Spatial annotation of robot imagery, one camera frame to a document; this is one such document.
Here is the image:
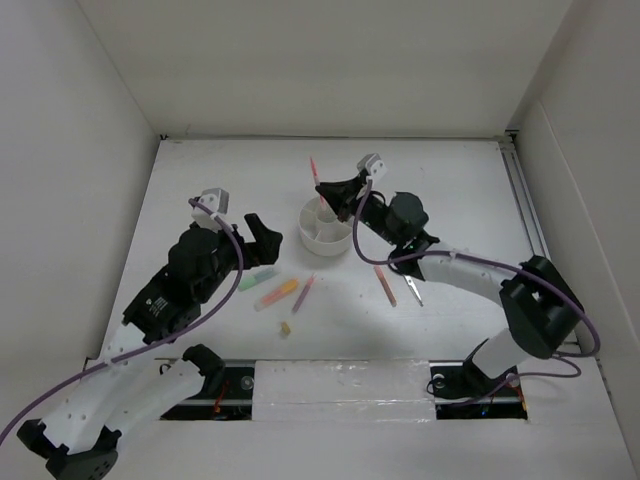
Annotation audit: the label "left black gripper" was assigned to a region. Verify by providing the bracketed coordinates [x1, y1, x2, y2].
[196, 213, 281, 303]

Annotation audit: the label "red pink pen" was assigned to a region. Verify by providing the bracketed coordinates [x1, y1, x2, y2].
[309, 157, 331, 221]

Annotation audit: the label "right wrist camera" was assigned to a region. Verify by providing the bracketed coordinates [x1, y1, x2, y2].
[357, 153, 388, 183]

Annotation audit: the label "black handled scissors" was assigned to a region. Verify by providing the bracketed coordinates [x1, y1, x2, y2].
[404, 275, 424, 307]

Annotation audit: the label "clear tape sheet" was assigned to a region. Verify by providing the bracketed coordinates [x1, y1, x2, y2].
[252, 360, 436, 423]

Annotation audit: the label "brown orange pen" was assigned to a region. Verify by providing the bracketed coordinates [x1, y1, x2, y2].
[374, 265, 397, 308]

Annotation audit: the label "orange yellow highlighter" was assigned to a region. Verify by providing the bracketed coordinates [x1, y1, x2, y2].
[254, 278, 299, 311]

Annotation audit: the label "green highlighter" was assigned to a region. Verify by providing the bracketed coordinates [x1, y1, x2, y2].
[238, 266, 278, 292]

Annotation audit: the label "white round divided organizer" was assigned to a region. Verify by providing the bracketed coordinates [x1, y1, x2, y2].
[298, 197, 353, 257]

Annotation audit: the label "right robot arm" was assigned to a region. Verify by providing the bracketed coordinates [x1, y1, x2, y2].
[316, 173, 584, 400]

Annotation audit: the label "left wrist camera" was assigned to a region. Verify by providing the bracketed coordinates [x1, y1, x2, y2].
[190, 188, 229, 231]

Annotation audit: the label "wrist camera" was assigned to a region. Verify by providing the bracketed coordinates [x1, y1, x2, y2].
[357, 153, 388, 183]
[190, 188, 229, 231]

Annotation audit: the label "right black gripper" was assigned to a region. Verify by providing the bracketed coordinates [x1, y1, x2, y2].
[316, 175, 400, 247]

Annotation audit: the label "purple pink pen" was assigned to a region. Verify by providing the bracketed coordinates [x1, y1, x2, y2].
[291, 273, 316, 315]

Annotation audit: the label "aluminium rail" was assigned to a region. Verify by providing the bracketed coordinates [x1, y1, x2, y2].
[497, 135, 584, 359]

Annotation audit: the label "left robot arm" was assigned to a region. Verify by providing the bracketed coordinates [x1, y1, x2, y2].
[17, 213, 283, 479]

